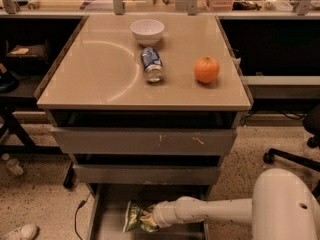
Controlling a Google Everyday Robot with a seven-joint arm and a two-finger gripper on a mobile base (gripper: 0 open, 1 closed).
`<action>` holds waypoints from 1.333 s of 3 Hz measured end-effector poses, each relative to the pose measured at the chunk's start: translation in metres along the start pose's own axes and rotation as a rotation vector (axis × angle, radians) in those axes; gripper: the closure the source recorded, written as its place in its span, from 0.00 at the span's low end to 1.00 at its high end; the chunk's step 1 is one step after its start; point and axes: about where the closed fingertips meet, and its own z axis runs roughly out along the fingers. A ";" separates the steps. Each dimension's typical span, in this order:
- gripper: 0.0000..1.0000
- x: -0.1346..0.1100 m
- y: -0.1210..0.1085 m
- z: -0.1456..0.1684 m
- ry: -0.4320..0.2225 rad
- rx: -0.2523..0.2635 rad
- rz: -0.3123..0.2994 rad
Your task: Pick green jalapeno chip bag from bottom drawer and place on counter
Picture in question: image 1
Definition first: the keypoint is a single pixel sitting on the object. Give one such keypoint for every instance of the white bowl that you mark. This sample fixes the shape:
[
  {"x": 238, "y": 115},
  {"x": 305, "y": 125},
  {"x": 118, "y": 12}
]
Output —
[{"x": 147, "y": 32}]

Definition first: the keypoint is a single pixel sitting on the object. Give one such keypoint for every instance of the grey bottom drawer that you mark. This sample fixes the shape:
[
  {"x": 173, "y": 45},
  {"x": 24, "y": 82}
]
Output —
[{"x": 108, "y": 216}]

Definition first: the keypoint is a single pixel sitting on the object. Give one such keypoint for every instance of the black office chair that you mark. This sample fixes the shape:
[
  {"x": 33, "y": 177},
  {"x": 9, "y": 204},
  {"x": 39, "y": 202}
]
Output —
[{"x": 311, "y": 124}]

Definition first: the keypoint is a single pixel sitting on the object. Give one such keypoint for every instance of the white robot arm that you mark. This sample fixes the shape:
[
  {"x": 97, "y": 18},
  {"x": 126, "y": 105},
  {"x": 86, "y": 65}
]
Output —
[{"x": 281, "y": 208}]

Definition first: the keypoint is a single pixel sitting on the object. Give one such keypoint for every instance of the grey drawer cabinet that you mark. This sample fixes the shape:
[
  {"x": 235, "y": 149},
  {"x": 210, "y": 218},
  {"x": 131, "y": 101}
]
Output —
[{"x": 98, "y": 81}]

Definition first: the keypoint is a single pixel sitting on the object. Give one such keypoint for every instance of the grey drawer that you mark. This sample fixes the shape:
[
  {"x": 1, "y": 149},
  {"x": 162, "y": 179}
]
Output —
[
  {"x": 147, "y": 175},
  {"x": 108, "y": 216},
  {"x": 138, "y": 141}
]

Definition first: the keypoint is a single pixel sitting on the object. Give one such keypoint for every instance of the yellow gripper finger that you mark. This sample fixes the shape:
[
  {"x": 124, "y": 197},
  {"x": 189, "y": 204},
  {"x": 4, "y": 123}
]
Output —
[{"x": 148, "y": 219}]

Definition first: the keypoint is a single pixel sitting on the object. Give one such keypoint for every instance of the clear plastic bottle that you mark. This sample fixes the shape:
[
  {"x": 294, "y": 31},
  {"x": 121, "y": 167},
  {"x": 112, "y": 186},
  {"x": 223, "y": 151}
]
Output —
[{"x": 13, "y": 165}]

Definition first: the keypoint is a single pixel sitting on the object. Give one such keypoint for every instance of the blue soda can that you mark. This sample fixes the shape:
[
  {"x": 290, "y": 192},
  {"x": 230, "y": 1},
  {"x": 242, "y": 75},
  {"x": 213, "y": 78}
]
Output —
[{"x": 152, "y": 65}]

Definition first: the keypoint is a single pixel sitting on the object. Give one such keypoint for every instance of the white sneaker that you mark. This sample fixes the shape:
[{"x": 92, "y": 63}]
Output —
[{"x": 25, "y": 232}]

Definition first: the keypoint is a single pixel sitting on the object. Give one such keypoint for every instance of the green jalapeno chip bag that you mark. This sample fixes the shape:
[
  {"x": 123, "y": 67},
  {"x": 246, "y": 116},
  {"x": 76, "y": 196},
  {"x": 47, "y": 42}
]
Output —
[{"x": 134, "y": 217}]

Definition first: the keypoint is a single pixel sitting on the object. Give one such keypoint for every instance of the grey middle drawer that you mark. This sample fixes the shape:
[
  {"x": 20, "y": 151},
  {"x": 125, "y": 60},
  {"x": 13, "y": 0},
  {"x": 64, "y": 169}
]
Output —
[{"x": 147, "y": 175}]

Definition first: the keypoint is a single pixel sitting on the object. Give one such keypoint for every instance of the orange fruit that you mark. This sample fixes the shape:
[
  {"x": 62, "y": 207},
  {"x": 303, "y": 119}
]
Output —
[{"x": 206, "y": 69}]

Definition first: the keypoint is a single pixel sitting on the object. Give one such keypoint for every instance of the grey top drawer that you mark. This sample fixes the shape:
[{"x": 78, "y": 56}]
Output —
[{"x": 138, "y": 141}]

